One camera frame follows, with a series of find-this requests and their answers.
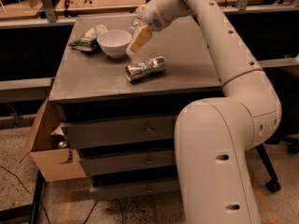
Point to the white ceramic bowl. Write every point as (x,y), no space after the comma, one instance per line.
(114,42)

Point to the top grey drawer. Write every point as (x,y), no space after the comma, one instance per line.
(118,131)

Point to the clear plastic water bottle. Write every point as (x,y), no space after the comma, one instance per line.
(135,26)

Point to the wooden workbench behind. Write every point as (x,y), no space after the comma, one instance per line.
(23,10)

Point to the silver can in box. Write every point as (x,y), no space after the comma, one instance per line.
(62,144)

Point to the black metal stand leg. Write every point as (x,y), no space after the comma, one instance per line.
(27,213)

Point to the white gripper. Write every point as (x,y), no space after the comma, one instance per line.
(151,14)

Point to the open cardboard box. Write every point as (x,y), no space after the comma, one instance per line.
(54,163)

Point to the grey drawer cabinet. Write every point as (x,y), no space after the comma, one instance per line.
(93,86)

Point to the grey drawer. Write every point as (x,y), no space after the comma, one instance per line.
(118,131)
(130,161)

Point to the green jalapeno chip bag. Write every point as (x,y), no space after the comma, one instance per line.
(88,41)

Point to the middle grey drawer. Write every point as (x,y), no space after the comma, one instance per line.
(130,161)

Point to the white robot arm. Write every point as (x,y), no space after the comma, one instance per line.
(213,135)

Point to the crushed silver can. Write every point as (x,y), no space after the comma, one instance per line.
(146,68)

